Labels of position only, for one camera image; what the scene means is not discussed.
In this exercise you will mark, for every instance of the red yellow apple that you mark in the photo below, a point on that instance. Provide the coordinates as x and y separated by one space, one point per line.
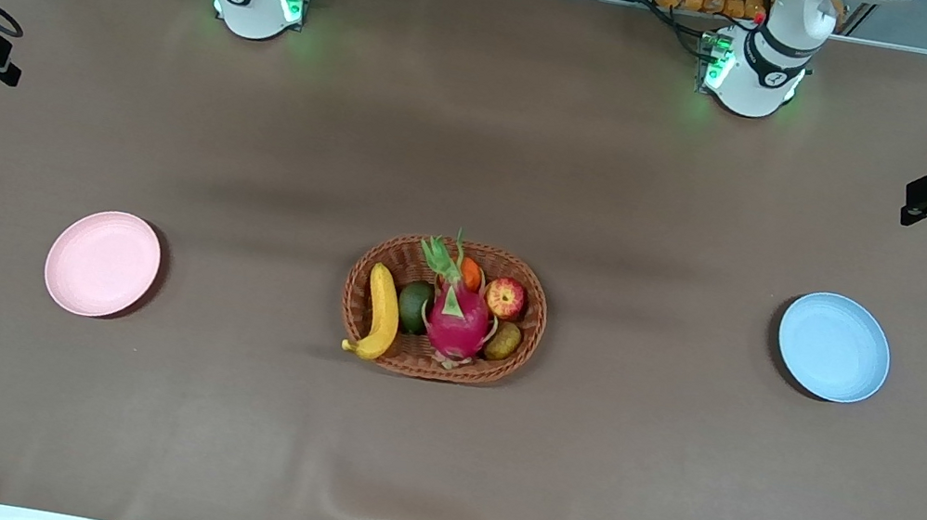
505 298

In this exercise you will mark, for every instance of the yellow banana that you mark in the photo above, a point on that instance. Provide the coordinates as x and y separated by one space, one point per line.
382 312

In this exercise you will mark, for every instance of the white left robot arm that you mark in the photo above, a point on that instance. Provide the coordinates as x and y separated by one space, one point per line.
752 82

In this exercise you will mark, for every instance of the blue plate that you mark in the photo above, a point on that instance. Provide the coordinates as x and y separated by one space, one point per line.
834 347

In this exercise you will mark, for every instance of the pink plate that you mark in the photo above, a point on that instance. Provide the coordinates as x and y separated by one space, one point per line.
102 264

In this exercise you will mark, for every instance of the brown kiwi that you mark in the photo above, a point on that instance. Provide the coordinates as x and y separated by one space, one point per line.
503 341

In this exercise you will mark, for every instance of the orange carrot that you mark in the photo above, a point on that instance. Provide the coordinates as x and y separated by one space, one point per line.
472 276

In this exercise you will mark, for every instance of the pink dragon fruit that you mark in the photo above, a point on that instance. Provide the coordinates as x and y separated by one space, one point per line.
458 320

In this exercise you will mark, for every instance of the green avocado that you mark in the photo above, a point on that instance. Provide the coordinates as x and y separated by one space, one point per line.
412 308

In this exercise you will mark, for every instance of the brown wicker basket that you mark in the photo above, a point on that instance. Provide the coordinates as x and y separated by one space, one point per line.
410 355

